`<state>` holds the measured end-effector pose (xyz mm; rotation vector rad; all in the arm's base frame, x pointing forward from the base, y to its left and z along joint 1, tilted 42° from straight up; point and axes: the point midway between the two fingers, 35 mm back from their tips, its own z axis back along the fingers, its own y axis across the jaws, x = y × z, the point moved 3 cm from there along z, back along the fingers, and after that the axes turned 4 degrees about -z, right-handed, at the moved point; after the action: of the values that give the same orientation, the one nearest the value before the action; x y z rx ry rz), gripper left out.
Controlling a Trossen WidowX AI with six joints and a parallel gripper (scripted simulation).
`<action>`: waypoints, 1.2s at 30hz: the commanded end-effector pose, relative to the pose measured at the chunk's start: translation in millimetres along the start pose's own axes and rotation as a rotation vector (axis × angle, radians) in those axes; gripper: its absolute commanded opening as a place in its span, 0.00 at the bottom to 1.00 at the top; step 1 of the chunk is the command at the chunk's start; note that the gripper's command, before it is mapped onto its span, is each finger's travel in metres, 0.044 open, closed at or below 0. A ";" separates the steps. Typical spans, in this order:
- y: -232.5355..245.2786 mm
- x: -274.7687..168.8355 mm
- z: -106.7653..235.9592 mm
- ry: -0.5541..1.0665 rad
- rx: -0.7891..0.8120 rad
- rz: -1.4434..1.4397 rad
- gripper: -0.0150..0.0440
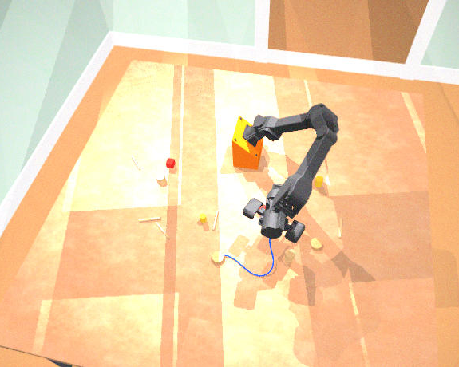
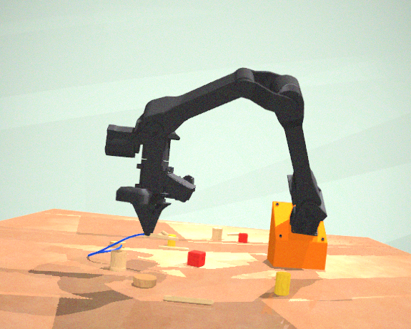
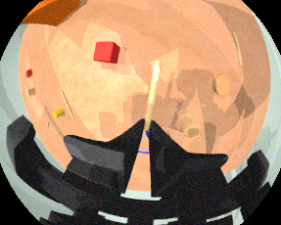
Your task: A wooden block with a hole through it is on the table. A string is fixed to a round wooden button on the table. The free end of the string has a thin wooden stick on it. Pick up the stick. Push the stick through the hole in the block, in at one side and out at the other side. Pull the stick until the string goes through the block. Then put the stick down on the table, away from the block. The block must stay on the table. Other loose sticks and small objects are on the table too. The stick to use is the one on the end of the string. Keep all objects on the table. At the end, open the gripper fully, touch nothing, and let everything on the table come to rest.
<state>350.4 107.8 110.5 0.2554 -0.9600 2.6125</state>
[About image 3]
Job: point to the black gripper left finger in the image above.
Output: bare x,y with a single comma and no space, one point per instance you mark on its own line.
118,155

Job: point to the blue string with wooden stick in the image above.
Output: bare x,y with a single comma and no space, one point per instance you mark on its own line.
152,95

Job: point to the yellow cylinder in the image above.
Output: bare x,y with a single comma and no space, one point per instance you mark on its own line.
58,112

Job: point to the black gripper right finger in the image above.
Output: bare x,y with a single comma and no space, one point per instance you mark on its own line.
169,161

